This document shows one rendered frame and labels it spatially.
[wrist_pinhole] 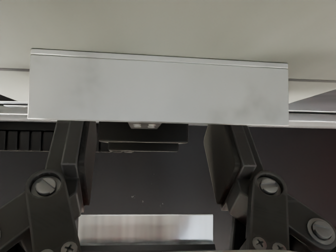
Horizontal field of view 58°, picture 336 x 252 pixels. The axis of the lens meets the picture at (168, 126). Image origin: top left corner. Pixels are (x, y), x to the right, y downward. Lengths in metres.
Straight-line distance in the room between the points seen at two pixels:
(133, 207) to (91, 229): 0.51
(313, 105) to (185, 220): 0.35
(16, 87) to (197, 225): 0.16
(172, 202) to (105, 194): 0.16
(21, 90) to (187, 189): 0.60
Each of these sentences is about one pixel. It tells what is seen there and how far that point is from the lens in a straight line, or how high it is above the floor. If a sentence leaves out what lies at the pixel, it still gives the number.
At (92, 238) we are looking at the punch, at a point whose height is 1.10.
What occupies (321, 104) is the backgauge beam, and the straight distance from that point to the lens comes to 0.54.
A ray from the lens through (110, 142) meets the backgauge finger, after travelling 0.42.
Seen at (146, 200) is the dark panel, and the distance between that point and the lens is 0.74.
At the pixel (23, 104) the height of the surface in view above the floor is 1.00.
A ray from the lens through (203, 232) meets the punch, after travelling 0.24.
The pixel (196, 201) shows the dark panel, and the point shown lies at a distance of 0.75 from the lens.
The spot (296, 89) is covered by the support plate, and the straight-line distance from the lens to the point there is 0.17.
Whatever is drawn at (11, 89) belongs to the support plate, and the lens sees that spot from 0.18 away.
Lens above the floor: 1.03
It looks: 4 degrees down
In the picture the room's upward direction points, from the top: 179 degrees counter-clockwise
